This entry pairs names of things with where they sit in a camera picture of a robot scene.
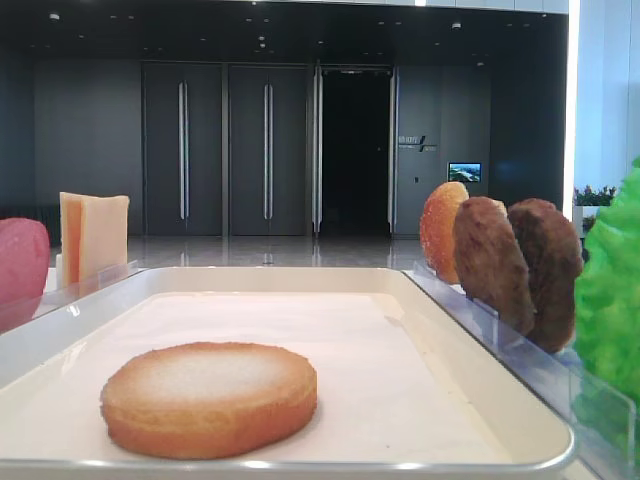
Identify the brown meat patty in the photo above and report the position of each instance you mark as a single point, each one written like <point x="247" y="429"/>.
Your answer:
<point x="490" y="264"/>
<point x="553" y="253"/>

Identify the dark double door left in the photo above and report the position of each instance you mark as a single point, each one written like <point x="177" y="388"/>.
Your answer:
<point x="183" y="149"/>

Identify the round bread slice in tray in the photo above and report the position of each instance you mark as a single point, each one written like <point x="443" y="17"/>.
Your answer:
<point x="208" y="400"/>

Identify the dark double door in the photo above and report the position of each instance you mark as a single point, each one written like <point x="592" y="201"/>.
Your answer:
<point x="183" y="149"/>
<point x="267" y="151"/>

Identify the green lettuce leaf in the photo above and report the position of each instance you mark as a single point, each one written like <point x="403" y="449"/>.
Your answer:
<point x="607" y="320"/>

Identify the left clear acrylic rack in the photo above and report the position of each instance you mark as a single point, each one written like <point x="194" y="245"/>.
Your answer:
<point x="22" y="312"/>

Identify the small wall screen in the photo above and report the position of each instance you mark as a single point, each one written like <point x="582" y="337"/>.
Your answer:
<point x="465" y="172"/>

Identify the red tomato slice inner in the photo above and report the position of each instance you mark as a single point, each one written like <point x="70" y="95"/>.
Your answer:
<point x="25" y="255"/>

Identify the dark double door middle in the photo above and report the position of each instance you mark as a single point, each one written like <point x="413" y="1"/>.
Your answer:
<point x="267" y="151"/>

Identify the flower planter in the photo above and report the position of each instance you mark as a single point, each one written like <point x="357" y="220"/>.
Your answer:
<point x="590" y="196"/>

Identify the clear acrylic rack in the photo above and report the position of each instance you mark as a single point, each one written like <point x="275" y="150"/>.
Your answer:
<point x="22" y="312"/>
<point x="525" y="350"/>

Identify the bun slice right inner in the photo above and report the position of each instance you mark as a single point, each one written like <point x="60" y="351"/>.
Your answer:
<point x="436" y="228"/>

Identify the brown meat patty outer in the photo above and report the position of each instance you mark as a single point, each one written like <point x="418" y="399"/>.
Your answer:
<point x="553" y="253"/>

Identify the right clear acrylic rack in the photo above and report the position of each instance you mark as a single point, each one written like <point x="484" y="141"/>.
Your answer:
<point x="525" y="350"/>

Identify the brown meat patty inner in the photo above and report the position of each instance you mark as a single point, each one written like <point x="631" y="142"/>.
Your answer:
<point x="490" y="264"/>

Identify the orange cheese slice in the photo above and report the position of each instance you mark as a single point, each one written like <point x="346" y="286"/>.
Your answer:
<point x="70" y="216"/>

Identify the pale yellow cheese slice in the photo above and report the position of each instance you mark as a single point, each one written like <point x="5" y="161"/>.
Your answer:
<point x="103" y="234"/>

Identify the white rectangular metal tray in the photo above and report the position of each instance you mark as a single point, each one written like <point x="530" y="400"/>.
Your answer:
<point x="405" y="392"/>

